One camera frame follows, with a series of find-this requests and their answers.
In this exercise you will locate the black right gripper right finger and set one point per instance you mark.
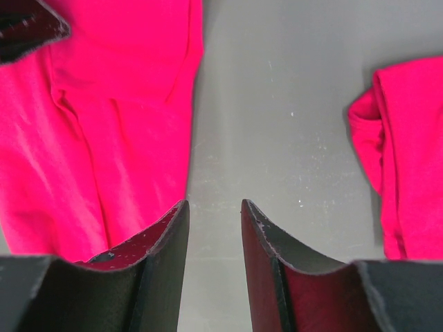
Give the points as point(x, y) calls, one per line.
point(292, 287)

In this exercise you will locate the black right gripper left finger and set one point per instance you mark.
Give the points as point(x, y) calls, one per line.
point(135, 286)

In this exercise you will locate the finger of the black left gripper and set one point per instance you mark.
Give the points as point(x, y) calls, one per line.
point(27, 25)

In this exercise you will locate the pink t shirt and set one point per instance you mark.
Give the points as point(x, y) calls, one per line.
point(396, 130)
point(96, 128)

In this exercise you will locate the folded pink t shirt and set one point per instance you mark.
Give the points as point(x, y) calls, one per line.
point(396, 130)

